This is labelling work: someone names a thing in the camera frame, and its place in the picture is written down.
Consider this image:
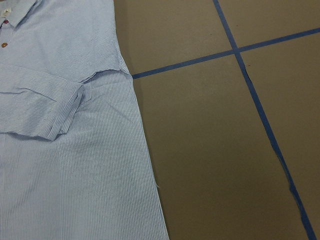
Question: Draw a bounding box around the light blue striped shirt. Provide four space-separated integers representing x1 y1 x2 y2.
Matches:
0 0 169 240

